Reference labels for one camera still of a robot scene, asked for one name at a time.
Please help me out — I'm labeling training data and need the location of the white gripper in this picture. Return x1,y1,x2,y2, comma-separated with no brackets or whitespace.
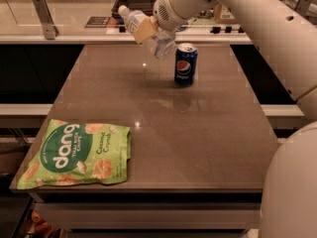
133,0,185,44

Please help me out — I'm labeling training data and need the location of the clear plastic water bottle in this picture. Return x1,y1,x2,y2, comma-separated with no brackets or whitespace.
118,5,175,60

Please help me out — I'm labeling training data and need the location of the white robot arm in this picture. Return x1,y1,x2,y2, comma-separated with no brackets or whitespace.
134,0,317,238

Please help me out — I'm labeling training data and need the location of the dark tray bin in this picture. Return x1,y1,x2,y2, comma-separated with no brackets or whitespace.
111,0,172,20

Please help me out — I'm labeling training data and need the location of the blue Pepsi can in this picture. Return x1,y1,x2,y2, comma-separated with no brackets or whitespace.
174,43,198,86

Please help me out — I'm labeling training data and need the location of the cardboard box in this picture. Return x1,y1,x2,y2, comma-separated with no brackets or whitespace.
213,4,238,24

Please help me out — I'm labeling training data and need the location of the green Dang chips bag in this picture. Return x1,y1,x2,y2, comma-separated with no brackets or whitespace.
17,119,131,189

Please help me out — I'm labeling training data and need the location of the orange object under table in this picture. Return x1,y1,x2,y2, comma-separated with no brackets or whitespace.
31,211,53,236

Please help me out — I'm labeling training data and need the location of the left metal bracket post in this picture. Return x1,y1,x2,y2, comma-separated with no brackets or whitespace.
32,0,59,40

